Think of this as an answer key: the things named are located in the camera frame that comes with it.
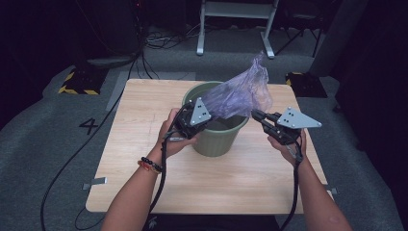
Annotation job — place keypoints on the black yellow striped base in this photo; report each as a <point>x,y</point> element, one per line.
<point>81,82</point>
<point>306,85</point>

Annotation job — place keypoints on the metal clamp under table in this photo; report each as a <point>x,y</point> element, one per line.
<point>153,221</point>

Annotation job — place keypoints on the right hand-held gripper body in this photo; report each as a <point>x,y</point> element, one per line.
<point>292,123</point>

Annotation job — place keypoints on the grey tape strip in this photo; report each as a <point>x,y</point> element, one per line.
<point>94,183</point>
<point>333,191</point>

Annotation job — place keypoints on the green ribbed plastic bin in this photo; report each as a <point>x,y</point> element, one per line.
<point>218,139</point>

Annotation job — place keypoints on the person's right hand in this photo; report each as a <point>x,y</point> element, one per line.
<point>293,152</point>

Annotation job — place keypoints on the grey pillar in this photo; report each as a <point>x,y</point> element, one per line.
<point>338,35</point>

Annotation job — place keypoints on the white metal stand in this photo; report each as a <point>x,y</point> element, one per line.
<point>235,9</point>

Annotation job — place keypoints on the person's left hand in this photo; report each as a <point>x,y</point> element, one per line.
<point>171,144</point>

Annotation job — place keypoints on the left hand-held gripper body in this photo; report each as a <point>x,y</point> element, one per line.
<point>189,123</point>

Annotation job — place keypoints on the black tripod stand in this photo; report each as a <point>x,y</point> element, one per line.
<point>304,35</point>

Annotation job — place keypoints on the purple translucent plastic bag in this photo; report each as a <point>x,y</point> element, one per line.
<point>240,93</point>

